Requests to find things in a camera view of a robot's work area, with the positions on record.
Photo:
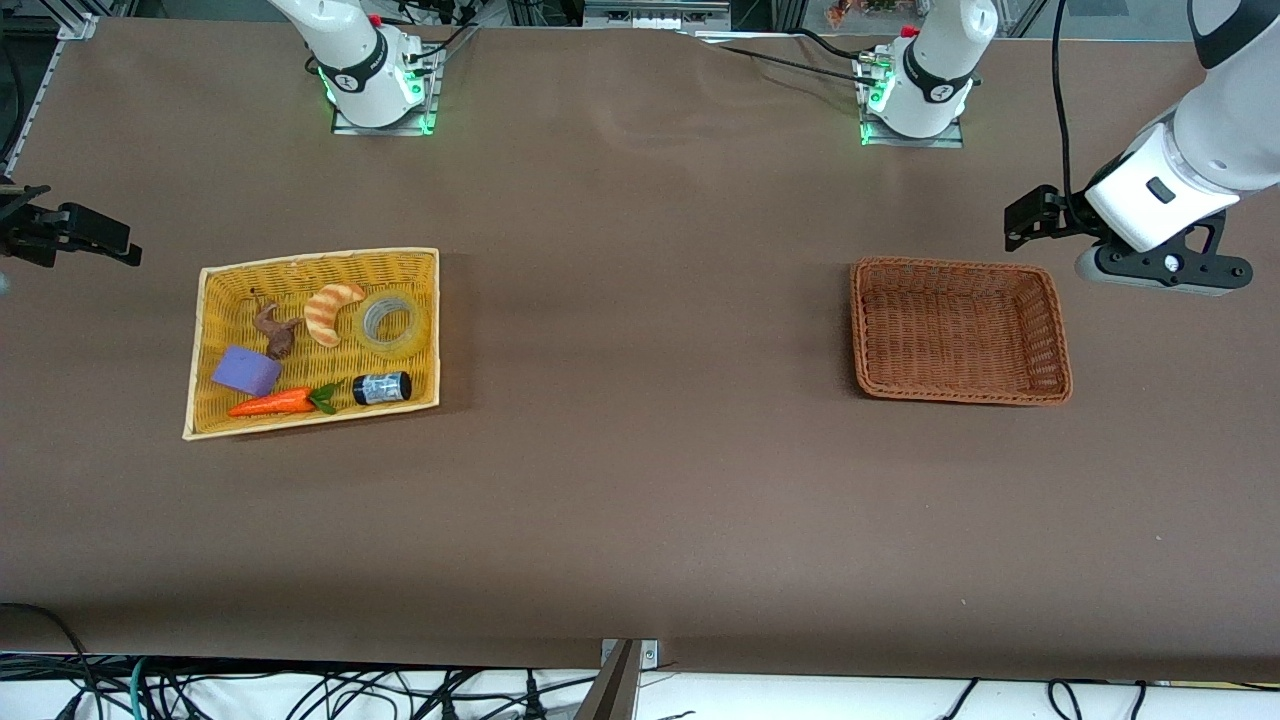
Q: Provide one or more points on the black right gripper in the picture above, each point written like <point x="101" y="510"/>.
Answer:
<point x="30" y="230"/>

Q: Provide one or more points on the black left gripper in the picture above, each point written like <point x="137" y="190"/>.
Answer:
<point x="1066" y="222"/>

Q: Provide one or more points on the clear yellowish tape roll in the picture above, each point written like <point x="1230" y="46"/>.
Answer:
<point x="402" y="345"/>

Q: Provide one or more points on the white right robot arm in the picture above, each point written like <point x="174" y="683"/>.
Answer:
<point x="355" y="55"/>

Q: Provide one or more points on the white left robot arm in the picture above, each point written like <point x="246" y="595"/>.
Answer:
<point x="1210" y="140"/>

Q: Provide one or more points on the brown wicker basket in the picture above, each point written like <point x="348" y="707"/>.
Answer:
<point x="950" y="330"/>

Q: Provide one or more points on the yellow woven basket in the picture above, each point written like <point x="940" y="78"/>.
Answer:
<point x="230" y="300"/>

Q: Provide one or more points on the purple foam block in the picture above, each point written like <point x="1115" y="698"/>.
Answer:
<point x="245" y="370"/>

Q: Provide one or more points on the brown lion figurine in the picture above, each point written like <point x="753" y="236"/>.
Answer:
<point x="281" y="340"/>

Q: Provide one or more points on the toy croissant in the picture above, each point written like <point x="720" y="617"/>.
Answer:
<point x="322" y="318"/>

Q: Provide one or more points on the orange toy carrot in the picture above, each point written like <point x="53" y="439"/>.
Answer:
<point x="270" y="403"/>

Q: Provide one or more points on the small black blue-labelled can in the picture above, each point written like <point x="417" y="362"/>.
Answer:
<point x="380" y="388"/>

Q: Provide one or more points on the grey background equipment box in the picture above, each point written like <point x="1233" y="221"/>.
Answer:
<point x="655" y="12"/>

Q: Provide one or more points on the dark support beam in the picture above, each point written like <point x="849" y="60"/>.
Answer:
<point x="610" y="695"/>

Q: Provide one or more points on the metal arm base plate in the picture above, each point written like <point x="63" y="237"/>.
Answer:
<point x="955" y="135"/>
<point x="432" y="95"/>

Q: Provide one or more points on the aluminium frame rail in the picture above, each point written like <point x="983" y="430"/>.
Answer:
<point x="38" y="92"/>

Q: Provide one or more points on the metal table edge bracket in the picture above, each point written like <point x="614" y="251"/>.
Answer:
<point x="648" y="652"/>

